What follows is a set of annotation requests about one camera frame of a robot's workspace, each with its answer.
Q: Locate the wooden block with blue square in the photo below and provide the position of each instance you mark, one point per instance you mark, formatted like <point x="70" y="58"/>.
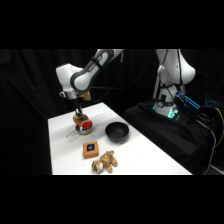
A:
<point x="90" y="149"/>

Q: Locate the red orange toy vegetable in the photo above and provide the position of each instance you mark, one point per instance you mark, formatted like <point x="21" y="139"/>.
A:
<point x="87" y="124"/>

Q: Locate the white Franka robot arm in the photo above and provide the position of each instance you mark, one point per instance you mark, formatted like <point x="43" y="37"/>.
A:
<point x="81" y="78"/>

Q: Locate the tan wrist camera box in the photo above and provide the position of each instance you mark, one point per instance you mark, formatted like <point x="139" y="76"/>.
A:
<point x="85" y="96"/>

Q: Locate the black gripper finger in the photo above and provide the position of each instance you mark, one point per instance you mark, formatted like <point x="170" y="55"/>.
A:
<point x="82" y="112"/>
<point x="77" y="112"/>

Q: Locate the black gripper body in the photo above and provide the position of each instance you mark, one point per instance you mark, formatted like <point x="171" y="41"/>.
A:
<point x="80" y="104"/>

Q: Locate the black draped robot stand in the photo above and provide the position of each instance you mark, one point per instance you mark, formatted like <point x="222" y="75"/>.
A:
<point x="166" y="133"/>

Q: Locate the striped tiger plush toy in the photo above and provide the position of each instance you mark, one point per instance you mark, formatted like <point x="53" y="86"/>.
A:
<point x="104" y="161"/>

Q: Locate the black curtain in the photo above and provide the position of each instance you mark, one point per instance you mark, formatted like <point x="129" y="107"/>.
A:
<point x="30" y="100"/>

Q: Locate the black bowl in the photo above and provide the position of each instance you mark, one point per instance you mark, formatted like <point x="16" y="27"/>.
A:
<point x="117" y="131"/>

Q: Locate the small silver metal pot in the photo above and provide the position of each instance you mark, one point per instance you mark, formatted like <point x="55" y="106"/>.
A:
<point x="82" y="130"/>

